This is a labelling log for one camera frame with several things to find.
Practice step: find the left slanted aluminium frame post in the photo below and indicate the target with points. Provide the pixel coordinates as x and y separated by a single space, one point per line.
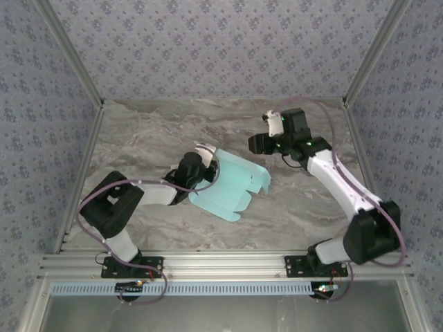
72 52

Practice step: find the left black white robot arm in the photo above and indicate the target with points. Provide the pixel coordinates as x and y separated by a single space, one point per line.
155 195

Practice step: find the right slanted aluminium frame post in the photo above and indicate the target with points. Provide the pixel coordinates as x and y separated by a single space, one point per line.
373 52

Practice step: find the left aluminium table side rail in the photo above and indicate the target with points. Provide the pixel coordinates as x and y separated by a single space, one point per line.
90 148

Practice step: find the small circuit board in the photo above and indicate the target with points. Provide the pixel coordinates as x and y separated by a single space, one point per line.
129 286
327 287

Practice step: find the left small circuit board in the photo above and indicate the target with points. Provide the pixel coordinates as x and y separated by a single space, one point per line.
129 286

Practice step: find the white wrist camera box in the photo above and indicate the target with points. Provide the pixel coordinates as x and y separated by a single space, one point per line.
207 157
275 124

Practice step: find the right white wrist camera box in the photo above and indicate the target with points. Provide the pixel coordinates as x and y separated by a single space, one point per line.
275 124

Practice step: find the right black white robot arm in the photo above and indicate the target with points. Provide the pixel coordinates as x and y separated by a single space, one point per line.
328 176

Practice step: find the aluminium mounting rail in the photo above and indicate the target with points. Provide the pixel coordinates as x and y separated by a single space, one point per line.
225 264

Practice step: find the right small circuit board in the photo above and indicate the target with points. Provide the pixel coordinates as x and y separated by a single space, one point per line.
327 287

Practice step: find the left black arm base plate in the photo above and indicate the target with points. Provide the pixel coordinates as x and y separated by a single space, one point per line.
108 272

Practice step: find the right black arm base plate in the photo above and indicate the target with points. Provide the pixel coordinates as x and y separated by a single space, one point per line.
292 266

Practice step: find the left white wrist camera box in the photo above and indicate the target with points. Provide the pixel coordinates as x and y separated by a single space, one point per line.
207 157

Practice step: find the slanted aluminium frame post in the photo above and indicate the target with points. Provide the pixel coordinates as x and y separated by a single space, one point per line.
373 52
72 52

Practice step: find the light blue paper box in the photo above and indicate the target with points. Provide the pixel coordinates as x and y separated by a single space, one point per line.
232 186

